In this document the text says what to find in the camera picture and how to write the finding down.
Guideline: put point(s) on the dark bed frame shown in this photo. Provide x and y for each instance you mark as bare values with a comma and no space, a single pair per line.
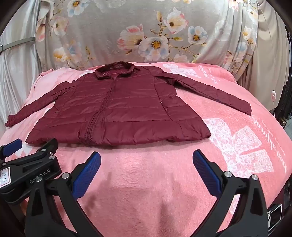
279,209

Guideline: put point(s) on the pink printed blanket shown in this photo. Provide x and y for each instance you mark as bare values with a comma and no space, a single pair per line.
146,182

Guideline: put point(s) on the maroon puffer jacket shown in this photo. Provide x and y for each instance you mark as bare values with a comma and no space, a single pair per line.
118,109

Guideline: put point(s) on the beige curtain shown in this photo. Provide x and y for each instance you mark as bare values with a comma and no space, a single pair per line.
262,63

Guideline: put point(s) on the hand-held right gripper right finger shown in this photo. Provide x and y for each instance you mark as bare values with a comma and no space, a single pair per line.
206,171

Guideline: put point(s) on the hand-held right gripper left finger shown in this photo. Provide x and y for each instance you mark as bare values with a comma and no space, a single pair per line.
87,175

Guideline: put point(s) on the silver satin curtain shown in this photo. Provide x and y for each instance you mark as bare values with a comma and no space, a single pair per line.
18,68

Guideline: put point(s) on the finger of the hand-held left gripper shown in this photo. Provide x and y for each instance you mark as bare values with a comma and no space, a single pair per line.
12,145
43,151

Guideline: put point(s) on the grey floral bed sheet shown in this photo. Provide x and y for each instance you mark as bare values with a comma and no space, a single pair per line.
146,29

